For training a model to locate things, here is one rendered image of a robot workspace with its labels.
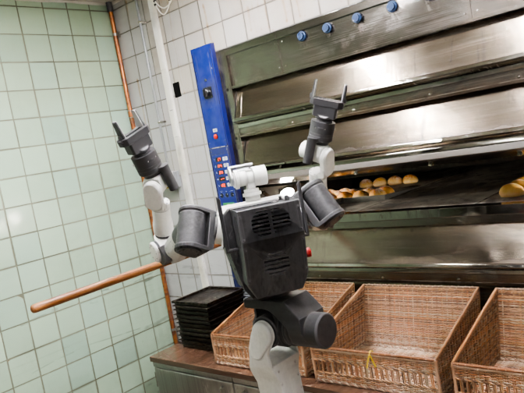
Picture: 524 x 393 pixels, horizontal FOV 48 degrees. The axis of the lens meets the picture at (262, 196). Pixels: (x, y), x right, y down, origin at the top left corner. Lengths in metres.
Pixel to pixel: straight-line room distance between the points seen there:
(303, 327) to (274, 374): 0.23
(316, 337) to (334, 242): 1.10
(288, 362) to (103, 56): 2.39
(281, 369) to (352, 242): 0.97
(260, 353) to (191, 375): 1.09
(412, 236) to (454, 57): 0.78
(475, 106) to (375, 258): 0.81
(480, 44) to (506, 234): 0.74
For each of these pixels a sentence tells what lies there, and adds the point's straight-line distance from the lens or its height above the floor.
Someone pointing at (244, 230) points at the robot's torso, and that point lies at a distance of 1.76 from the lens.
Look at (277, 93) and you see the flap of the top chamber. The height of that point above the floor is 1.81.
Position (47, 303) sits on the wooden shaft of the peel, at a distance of 2.09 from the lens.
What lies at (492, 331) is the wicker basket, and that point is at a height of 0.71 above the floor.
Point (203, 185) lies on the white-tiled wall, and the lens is 3.42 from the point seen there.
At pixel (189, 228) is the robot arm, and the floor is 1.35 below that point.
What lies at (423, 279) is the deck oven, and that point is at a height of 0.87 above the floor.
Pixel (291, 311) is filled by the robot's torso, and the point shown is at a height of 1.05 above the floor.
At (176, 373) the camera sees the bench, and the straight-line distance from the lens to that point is 3.15.
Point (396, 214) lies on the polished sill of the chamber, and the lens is 2.67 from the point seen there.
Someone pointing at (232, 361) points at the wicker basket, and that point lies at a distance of 2.85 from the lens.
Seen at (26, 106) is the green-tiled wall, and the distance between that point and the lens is 3.50.
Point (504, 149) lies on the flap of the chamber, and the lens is 2.28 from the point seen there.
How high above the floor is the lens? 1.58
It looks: 5 degrees down
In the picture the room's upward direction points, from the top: 10 degrees counter-clockwise
